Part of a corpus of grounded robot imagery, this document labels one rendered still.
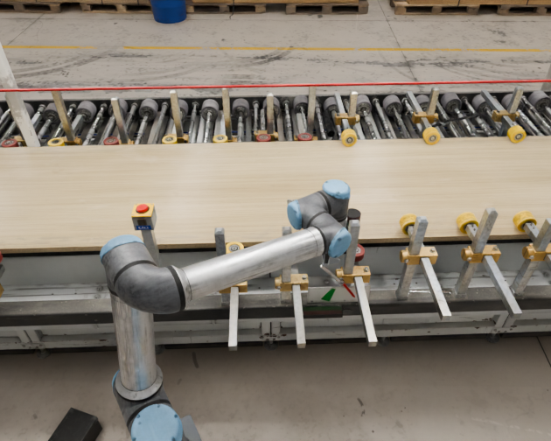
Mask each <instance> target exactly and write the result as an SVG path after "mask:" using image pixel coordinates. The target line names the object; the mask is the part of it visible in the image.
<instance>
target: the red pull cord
mask: <svg viewBox="0 0 551 441"><path fill-rule="evenodd" d="M523 82H551V80H471V81H421V82H371V83H322V84H272V85H222V86H172V87H74V88H24V89H0V92H31V91H81V90H130V89H179V88H277V87H326V86H375V85H424V84H474V83H523Z"/></svg>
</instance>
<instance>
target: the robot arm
mask: <svg viewBox="0 0 551 441"><path fill-rule="evenodd" d="M322 188H323V189H322V190H320V191H317V192H314V193H312V194H310V195H307V196H305V197H302V198H301V199H295V201H292V202H290V203H289V204H288V206H287V215H288V219H289V223H290V225H291V226H292V227H293V228H294V229H295V230H301V228H303V229H304V230H301V231H298V232H295V233H293V234H287V235H285V236H282V237H279V238H276V239H274V240H270V241H266V242H263V243H260V244H256V245H254V246H251V247H248V248H244V249H240V250H237V251H234V252H232V253H229V254H225V255H221V256H218V257H215V258H212V259H209V260H206V261H203V262H199V263H195V264H193V265H190V266H187V267H184V268H181V269H178V268H176V267H174V266H173V265H170V266H166V267H163V268H158V266H157V265H156V264H155V262H154V260H153V259H152V257H151V255H150V253H149V251H148V249H146V245H145V244H144V243H143V242H142V240H141V239H140V238H139V237H137V236H134V235H132V234H123V235H119V236H116V237H115V238H113V239H111V240H109V241H108V243H107V244H105V245H104V246H103V247H102V249H101V253H100V258H101V264H103V266H104V269H105V271H106V277H107V283H108V290H109V294H110V300H111V307H112V313H113V320H114V327H115V339H116V345H117V353H118V359H119V366H120V370H118V371H117V372H116V374H115V376H114V378H113V381H112V387H113V392H114V395H115V398H116V401H117V402H118V405H119V407H120V410H121V412H122V416H123V418H124V421H125V423H126V425H127V427H128V430H129V434H130V436H131V441H190V440H189V439H188V438H187V437H185V434H184V431H183V427H182V423H181V420H180V418H179V416H178V414H177V413H176V412H175V411H174V409H173V408H172V406H171V403H170V401H169V399H168V396H167V395H166V393H165V391H164V384H163V373H162V370H161V368H160V367H159V366H158V365H157V364H156V351H155V336H154V320H153V314H171V313H175V312H180V311H182V310H184V309H185V308H186V306H187V305H188V303H189V302H190V301H192V300H194V299H196V298H201V297H203V296H206V295H209V294H211V293H214V292H216V291H221V290H224V289H225V288H228V287H231V286H234V285H236V284H240V283H243V282H246V281H248V280H251V279H253V278H256V277H260V276H263V275H266V274H268V273H270V272H273V271H276V270H280V269H282V268H285V267H288V266H290V265H293V264H296V263H299V262H302V261H305V260H308V259H311V258H312V257H315V256H322V258H323V265H324V266H325V267H327V266H328V265H329V264H333V263H338V262H339V259H338V258H337V257H339V256H341V255H343V254H346V251H347V249H348V248H349V246H350V244H351V240H352V236H351V234H350V233H349V232H348V228H349V227H348V225H347V215H348V207H349V200H350V198H351V194H350V192H351V189H350V186H349V185H348V184H347V183H346V182H344V181H342V180H338V179H330V180H327V181H325V182H324V184H323V186H322Z"/></svg>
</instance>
